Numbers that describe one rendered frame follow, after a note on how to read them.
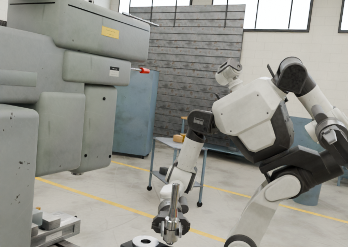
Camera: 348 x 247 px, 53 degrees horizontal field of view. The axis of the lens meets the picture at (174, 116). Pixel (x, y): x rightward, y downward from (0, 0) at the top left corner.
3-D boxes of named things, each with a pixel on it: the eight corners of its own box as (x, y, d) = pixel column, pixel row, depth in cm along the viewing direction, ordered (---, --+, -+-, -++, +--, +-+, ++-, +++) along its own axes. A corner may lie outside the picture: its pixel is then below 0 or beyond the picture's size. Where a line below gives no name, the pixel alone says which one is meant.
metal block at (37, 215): (33, 220, 150) (33, 207, 150) (42, 224, 147) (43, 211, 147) (22, 224, 146) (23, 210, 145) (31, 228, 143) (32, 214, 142)
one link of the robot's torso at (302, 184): (310, 183, 147) (296, 158, 148) (313, 192, 134) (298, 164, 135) (281, 195, 150) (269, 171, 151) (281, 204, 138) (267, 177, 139)
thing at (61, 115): (34, 155, 129) (39, 86, 127) (82, 169, 117) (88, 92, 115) (-15, 162, 113) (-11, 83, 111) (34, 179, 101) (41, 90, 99)
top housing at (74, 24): (100, 60, 154) (103, 23, 152) (149, 63, 141) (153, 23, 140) (1, 43, 113) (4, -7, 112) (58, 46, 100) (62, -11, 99)
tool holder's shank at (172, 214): (174, 221, 107) (178, 186, 106) (165, 219, 108) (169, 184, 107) (178, 218, 110) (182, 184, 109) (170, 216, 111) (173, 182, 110)
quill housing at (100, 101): (75, 157, 145) (82, 81, 142) (114, 168, 135) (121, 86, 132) (37, 164, 129) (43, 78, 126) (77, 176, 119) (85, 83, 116)
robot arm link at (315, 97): (320, 137, 147) (290, 96, 144) (349, 120, 142) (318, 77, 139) (325, 148, 136) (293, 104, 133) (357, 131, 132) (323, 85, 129)
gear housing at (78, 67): (84, 81, 146) (86, 57, 145) (130, 86, 134) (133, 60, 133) (13, 75, 117) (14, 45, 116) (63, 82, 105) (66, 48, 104)
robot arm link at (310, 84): (294, 91, 146) (275, 66, 144) (313, 79, 142) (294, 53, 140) (297, 99, 135) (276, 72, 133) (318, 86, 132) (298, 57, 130)
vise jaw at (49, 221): (38, 216, 158) (39, 208, 157) (60, 226, 150) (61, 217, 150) (26, 220, 153) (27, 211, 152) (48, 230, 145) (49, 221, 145)
